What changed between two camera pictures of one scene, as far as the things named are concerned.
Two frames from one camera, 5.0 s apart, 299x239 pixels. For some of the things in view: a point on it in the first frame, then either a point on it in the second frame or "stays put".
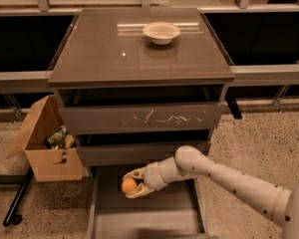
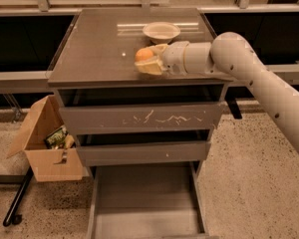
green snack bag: x=56 y=137 stays put
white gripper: x=151 y=176 → x=173 y=58
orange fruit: x=129 y=184 → x=144 y=54
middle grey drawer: x=136 y=151 stays put
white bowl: x=161 y=32 stays put
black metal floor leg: x=12 y=217 stays put
